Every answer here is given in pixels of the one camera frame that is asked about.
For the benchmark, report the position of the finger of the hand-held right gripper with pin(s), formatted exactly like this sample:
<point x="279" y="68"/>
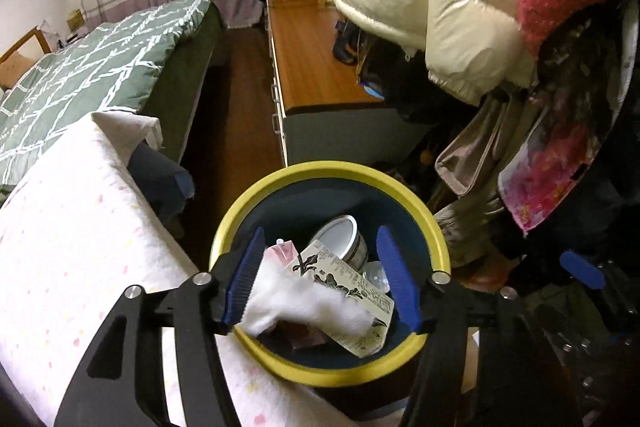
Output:
<point x="582" y="269"/>

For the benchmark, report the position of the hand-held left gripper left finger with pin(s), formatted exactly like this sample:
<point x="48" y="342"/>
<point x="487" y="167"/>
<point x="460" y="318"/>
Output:
<point x="245" y="278"/>

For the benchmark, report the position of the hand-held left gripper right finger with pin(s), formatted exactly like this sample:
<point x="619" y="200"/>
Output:
<point x="398" y="278"/>

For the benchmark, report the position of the pink carton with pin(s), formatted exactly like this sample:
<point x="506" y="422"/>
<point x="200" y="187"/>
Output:
<point x="282" y="253"/>

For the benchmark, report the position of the carton with black print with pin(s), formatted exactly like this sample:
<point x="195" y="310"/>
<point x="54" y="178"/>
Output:
<point x="350" y="277"/>

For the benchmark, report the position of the round tin can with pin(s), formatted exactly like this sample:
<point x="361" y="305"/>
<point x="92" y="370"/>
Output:
<point x="350" y="247"/>

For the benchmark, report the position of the white tissue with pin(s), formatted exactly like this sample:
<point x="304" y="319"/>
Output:
<point x="300" y="297"/>

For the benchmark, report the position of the yellow rimmed dark bin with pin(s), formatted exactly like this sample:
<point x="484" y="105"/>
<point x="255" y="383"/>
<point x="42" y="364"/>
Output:
<point x="320" y="169"/>

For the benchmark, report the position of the pink floral cloth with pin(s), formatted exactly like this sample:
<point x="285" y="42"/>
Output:
<point x="540" y="187"/>

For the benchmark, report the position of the dark blue cloth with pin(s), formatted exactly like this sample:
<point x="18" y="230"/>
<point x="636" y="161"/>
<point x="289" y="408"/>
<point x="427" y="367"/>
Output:
<point x="160" y="177"/>

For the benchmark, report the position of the tan hanging bag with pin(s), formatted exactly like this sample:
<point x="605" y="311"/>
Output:
<point x="475" y="147"/>

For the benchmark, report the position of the white dotted table cloth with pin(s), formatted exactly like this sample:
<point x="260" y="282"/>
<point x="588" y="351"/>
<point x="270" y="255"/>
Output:
<point x="75" y="232"/>

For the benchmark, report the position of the wooden cabinet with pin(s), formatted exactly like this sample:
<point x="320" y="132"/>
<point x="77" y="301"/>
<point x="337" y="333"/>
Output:
<point x="315" y="57"/>

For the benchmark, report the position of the dark blue bag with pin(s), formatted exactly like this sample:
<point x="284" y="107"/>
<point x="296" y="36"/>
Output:
<point x="350" y="44"/>

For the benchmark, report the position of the green patterned quilt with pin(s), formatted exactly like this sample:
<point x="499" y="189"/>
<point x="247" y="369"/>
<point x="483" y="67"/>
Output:
<point x="100" y="67"/>

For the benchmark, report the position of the cream puffer jacket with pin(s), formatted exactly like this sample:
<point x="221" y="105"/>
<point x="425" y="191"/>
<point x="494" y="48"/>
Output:
<point x="450" y="7"/>

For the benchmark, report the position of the small yellow box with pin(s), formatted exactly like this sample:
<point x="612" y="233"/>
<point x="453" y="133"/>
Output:
<point x="75" y="19"/>

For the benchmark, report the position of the wooden bed headboard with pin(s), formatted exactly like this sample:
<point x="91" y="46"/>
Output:
<point x="20" y="57"/>

